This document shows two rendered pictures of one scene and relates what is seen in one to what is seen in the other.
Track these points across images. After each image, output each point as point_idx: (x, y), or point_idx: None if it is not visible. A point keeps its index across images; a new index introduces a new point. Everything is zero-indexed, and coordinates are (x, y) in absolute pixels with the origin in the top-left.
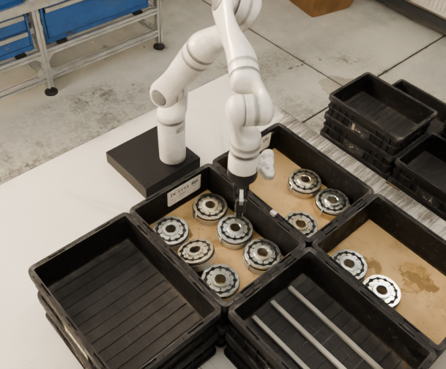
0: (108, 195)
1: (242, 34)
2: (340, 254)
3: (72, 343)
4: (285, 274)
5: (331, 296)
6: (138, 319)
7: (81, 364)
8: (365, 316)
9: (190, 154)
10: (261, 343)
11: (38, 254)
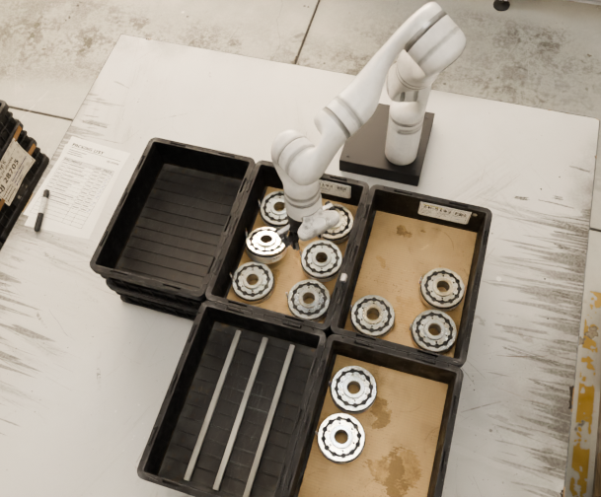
0: (319, 139)
1: (375, 76)
2: (361, 373)
3: None
4: (284, 330)
5: None
6: (182, 244)
7: None
8: None
9: (415, 165)
10: (186, 346)
11: (222, 137)
